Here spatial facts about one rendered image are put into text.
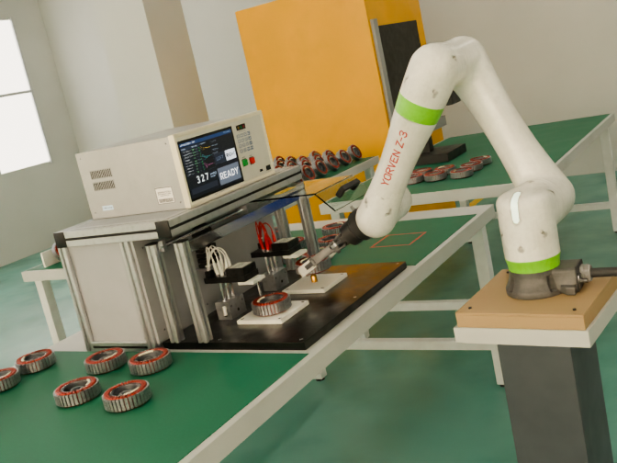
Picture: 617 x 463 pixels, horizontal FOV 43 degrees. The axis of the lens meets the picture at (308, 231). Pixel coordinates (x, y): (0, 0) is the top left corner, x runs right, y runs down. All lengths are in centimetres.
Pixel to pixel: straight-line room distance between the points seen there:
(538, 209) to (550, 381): 41
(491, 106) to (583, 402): 75
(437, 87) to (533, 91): 544
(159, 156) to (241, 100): 647
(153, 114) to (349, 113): 154
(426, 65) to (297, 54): 420
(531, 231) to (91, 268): 121
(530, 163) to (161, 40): 457
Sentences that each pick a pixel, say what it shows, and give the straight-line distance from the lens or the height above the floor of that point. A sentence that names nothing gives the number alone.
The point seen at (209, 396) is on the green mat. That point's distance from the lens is 182.
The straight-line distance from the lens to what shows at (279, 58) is 612.
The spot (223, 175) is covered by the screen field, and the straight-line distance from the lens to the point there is 229.
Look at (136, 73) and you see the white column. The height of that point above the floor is 165.
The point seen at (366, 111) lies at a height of 102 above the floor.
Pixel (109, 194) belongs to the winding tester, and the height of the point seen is 118.
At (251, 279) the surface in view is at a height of 88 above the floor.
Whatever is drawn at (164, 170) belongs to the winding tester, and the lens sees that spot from 219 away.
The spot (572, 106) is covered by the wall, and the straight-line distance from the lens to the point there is 725.
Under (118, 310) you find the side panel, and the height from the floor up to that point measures 87.
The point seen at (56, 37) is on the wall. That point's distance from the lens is 1034.
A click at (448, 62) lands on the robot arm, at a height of 136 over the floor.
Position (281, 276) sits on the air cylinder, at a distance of 247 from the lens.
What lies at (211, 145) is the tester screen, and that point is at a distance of 226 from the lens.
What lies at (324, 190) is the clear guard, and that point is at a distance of 229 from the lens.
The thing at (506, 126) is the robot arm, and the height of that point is 117.
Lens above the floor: 141
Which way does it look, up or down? 12 degrees down
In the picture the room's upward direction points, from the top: 12 degrees counter-clockwise
